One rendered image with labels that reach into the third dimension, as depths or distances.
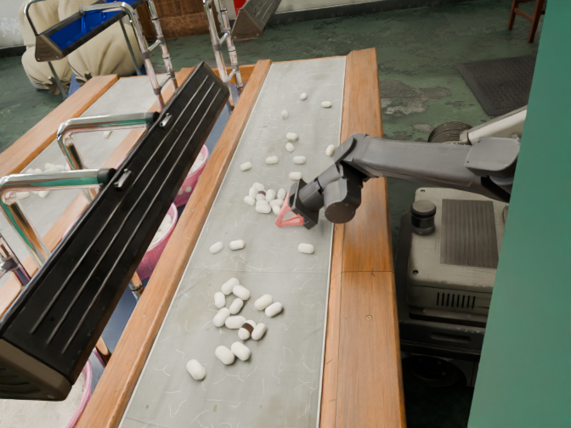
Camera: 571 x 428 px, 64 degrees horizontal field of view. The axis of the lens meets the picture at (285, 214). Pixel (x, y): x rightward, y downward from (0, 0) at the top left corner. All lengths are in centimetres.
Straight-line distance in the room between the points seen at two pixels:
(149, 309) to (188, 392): 19
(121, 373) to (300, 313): 31
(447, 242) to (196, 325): 77
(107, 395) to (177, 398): 11
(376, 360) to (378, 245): 26
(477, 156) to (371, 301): 34
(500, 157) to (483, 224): 89
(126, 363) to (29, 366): 41
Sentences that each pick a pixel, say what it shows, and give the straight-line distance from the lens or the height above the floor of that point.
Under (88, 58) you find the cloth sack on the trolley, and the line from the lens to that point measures 395.
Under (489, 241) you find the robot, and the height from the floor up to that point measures 47.
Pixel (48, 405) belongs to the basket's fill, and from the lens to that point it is 90.
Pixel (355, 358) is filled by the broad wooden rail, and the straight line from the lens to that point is 73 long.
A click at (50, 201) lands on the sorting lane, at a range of 140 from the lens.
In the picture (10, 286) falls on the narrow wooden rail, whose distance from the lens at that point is 111.
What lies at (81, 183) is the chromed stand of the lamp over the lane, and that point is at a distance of 58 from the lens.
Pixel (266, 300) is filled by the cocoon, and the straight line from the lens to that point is 84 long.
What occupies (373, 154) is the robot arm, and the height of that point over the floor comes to 96.
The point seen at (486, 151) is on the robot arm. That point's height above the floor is 108.
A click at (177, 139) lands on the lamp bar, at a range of 68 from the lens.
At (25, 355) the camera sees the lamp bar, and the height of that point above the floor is 109.
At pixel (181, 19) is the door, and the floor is 19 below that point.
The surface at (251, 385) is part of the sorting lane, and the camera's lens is 76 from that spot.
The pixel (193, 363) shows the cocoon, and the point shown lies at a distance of 78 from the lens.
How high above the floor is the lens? 137
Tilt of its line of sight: 37 degrees down
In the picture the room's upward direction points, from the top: 10 degrees counter-clockwise
